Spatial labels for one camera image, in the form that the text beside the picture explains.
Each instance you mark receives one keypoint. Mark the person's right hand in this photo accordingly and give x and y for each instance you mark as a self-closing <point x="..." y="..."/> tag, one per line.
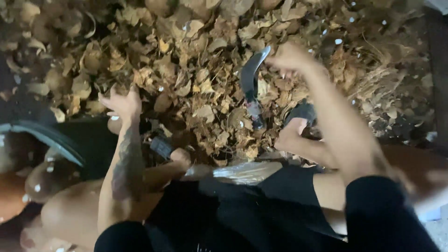
<point x="292" y="56"/>

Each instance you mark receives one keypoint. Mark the brown husked coconut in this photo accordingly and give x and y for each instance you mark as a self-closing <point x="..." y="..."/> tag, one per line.
<point x="52" y="180"/>

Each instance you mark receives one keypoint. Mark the black shorts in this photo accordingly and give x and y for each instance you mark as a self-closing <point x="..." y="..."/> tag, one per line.
<point x="245" y="217"/>

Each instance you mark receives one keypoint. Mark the curved metal husking blade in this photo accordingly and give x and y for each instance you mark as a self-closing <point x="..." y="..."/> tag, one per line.
<point x="249" y="78"/>

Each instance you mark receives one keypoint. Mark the black tub with teal rim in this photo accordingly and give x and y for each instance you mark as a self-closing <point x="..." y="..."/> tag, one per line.
<point x="80" y="143"/>

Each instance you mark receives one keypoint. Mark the heap of dry coconut husks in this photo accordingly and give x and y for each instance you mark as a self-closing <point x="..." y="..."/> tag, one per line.
<point x="196" y="70"/>

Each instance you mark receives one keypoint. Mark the person's right leg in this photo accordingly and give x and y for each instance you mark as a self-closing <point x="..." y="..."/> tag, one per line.
<point x="304" y="143"/>

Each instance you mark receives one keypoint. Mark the clear plastic bag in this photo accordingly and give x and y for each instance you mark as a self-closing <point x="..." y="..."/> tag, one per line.
<point x="241" y="173"/>

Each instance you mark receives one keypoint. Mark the person's right fingers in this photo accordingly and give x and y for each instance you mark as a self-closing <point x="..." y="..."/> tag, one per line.
<point x="281" y="66"/>

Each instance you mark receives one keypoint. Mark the black sandal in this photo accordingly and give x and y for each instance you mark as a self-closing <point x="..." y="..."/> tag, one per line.
<point x="161" y="147"/>
<point x="302" y="111"/>

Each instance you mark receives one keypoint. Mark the person's left hand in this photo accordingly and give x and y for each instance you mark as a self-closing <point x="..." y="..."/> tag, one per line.
<point x="123" y="104"/>

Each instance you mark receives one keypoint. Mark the person's left leg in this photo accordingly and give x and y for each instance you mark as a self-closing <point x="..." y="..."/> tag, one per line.
<point x="80" y="206"/>

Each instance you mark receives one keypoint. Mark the person's left fingers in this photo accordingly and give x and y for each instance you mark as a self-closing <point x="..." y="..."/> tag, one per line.
<point x="106" y="102"/>

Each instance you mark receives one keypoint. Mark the person's leg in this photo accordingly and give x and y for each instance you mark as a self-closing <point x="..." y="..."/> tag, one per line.
<point x="80" y="206"/>
<point x="304" y="143"/>

